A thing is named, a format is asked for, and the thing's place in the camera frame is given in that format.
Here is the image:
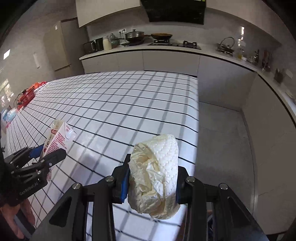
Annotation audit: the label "black range hood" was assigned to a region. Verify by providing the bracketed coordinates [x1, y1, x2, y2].
[140, 0, 206, 25]

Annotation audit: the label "blue white tissue pack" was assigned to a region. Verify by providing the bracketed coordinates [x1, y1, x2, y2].
[1, 108, 19, 128]

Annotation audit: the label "cream electric kettle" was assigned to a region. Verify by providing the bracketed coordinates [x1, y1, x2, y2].
[102, 36, 112, 51]

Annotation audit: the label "kettle with round handle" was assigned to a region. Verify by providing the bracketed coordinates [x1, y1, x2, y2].
[216, 37, 235, 56]

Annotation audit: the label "black utensil holder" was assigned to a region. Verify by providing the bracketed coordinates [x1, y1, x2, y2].
[274, 68, 285, 84]

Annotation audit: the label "beige refrigerator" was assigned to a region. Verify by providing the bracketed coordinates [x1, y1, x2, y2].
[43, 18, 88, 79]

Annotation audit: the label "grey lidded cooking pot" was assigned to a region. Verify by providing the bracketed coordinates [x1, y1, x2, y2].
[125, 29, 145, 43]

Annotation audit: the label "dark glass bottle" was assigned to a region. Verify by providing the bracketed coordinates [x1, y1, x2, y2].
[253, 49, 259, 65]

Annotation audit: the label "black wok pan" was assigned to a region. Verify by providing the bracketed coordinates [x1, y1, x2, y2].
[145, 33, 172, 41]

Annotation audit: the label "person's left hand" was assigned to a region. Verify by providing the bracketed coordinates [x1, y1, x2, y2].
[0, 197, 35, 240]

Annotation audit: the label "black microwave oven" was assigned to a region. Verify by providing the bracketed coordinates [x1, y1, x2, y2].
[83, 38, 104, 54]

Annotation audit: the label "white paper towel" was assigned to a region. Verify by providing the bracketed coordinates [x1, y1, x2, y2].
[128, 134, 180, 219]

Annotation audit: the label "lower kitchen cabinets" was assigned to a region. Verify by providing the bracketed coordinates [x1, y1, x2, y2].
[81, 46, 295, 234]

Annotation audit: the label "black gas stove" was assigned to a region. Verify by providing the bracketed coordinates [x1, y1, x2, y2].
[149, 40, 201, 50]

